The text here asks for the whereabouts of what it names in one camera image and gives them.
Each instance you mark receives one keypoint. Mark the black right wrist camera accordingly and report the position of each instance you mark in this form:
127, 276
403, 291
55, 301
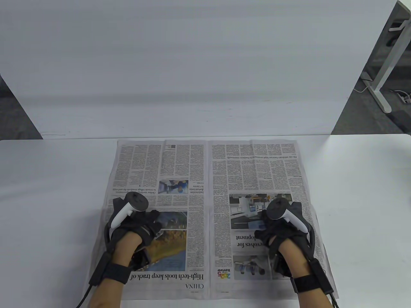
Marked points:
279, 266

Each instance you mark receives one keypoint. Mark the white and black controller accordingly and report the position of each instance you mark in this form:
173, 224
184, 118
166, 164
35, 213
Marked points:
135, 203
279, 208

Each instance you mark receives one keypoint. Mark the person's left forearm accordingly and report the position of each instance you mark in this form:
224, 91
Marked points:
122, 256

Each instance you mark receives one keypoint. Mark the white and black left controller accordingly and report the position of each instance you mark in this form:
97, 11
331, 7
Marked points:
135, 203

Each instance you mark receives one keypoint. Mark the white table leg frame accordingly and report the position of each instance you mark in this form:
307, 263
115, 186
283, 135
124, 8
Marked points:
387, 61

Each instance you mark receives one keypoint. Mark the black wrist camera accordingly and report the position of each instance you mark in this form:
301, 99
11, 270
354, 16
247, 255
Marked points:
139, 260
279, 266

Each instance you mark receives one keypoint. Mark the white backdrop board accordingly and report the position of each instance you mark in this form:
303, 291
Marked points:
192, 64

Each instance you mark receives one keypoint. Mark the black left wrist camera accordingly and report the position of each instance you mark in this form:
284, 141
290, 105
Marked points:
139, 260

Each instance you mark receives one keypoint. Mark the white and black right controller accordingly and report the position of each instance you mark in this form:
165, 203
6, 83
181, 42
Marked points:
279, 208

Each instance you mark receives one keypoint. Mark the printed newspaper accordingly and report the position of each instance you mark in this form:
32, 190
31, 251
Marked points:
192, 166

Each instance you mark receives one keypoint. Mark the person's right forearm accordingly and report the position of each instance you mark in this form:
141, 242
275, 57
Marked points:
292, 260

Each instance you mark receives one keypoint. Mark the person's left hand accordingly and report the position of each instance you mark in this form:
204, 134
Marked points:
141, 226

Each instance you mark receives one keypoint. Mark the person's right hand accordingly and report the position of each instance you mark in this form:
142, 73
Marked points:
276, 229

